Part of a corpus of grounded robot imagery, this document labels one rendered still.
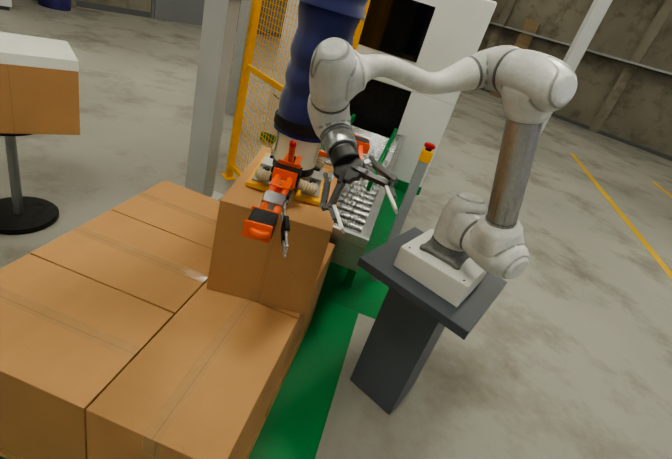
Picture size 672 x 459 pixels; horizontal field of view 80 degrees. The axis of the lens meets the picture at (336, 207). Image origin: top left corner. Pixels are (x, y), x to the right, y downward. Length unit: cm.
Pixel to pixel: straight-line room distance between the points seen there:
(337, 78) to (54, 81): 181
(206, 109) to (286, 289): 172
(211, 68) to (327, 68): 198
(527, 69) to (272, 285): 110
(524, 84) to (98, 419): 144
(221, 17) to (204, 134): 78
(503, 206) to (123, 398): 127
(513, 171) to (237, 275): 103
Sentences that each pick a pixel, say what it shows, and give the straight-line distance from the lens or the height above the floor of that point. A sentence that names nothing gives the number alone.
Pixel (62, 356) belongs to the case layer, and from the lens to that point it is 146.
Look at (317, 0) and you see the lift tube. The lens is 140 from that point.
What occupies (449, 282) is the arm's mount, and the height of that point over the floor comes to 83.
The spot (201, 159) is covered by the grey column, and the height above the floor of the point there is 36.
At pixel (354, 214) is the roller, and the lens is 247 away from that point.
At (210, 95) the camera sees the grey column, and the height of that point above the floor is 85.
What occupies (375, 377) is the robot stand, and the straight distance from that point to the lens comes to 208.
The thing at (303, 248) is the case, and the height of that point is 85.
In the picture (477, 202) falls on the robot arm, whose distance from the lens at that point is 160.
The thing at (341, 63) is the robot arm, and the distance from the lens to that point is 94.
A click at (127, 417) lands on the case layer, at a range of 131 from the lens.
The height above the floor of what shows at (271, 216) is 110.
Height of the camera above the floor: 164
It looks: 27 degrees down
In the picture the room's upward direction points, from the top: 17 degrees clockwise
